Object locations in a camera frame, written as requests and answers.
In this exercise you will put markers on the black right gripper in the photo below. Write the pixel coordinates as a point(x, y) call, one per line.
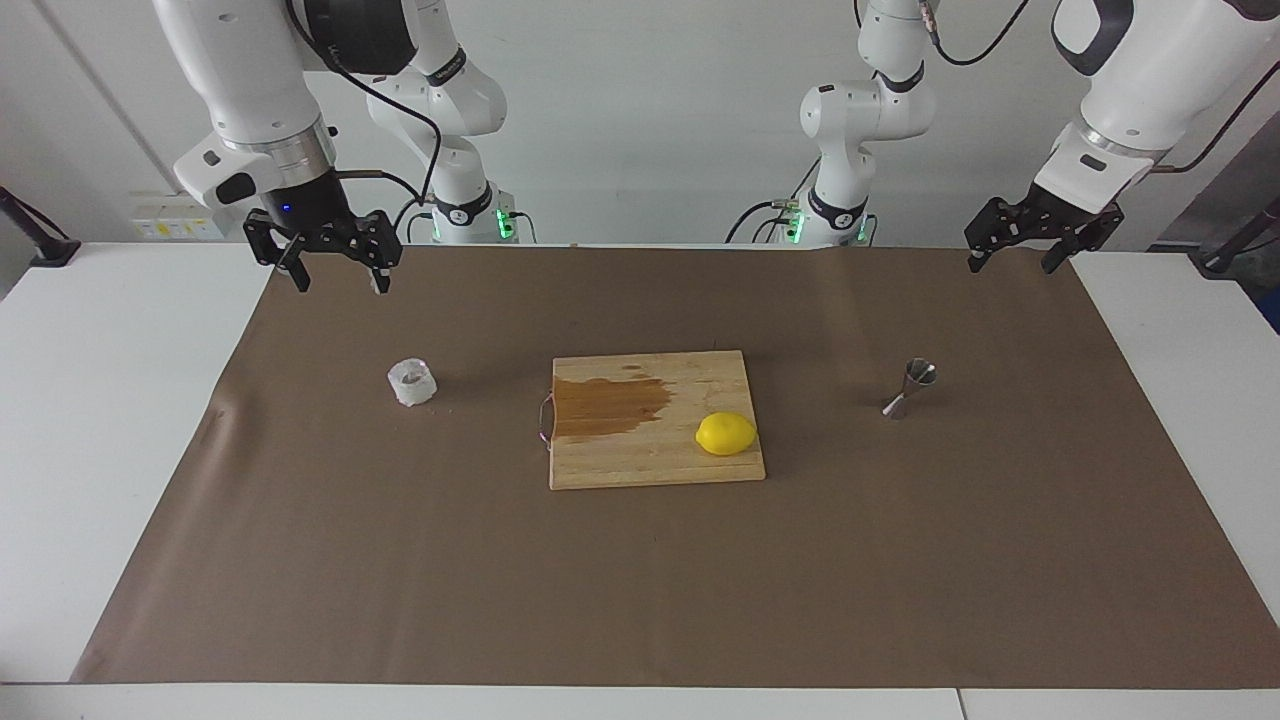
point(310, 205)

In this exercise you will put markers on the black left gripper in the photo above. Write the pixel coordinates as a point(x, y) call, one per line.
point(1060, 215)

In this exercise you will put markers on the clear plastic cup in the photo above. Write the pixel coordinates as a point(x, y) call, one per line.
point(412, 385)

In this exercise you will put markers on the steel cocktail jigger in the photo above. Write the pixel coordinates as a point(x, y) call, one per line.
point(912, 385)

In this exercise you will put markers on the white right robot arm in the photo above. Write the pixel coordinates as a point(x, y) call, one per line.
point(250, 80)

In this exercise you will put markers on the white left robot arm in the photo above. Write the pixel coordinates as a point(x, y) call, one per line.
point(1150, 70)

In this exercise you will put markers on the blue object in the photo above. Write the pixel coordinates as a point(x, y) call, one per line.
point(1273, 312)

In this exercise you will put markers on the yellow lemon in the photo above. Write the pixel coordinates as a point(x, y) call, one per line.
point(726, 434)

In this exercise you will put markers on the wooden cutting board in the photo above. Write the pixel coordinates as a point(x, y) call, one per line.
point(650, 465)

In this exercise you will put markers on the brown paper table mat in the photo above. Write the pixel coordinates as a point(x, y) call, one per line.
point(640, 580)

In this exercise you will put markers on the white wall socket strip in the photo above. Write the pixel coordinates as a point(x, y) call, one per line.
point(180, 225)

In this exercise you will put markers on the black clamp mount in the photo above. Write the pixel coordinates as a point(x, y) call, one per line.
point(50, 250)
point(1225, 258)

